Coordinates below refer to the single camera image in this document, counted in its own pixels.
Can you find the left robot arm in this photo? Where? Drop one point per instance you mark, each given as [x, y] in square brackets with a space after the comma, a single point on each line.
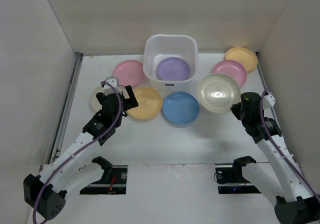
[48, 191]

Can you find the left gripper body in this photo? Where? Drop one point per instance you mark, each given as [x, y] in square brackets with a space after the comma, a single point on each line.
[102, 96]

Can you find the white plastic bin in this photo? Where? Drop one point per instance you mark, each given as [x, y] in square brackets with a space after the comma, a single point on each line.
[161, 46]

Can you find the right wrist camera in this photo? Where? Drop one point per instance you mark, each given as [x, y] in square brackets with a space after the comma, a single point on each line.
[268, 100]

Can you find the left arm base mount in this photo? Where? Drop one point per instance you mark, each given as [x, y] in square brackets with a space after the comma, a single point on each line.
[112, 182]

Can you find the blue plate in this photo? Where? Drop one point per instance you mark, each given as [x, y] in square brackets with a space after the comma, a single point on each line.
[180, 108]

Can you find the pink plate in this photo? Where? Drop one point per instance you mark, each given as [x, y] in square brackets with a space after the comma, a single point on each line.
[233, 69]
[129, 73]

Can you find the purple plate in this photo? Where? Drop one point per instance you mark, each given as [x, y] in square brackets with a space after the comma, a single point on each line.
[173, 69]

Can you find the cream plate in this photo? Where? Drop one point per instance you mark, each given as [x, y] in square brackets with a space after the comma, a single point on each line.
[94, 103]
[218, 92]

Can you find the right yellow plate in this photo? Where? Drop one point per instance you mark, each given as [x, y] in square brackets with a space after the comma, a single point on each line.
[244, 56]

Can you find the yellow plate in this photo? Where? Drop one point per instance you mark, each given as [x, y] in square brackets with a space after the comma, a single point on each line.
[149, 103]
[244, 56]

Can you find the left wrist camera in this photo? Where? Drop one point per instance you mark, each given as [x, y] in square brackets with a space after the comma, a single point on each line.
[112, 81]

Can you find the left yellow plate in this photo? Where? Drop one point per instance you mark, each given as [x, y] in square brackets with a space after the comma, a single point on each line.
[149, 103]

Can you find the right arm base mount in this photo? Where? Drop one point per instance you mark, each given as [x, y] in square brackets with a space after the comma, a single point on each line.
[230, 180]

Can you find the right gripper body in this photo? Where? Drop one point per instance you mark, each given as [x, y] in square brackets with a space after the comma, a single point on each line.
[236, 109]

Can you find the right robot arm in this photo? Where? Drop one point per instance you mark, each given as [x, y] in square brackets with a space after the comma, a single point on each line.
[293, 199]

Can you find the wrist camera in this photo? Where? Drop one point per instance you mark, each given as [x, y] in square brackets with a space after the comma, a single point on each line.
[112, 81]
[268, 100]

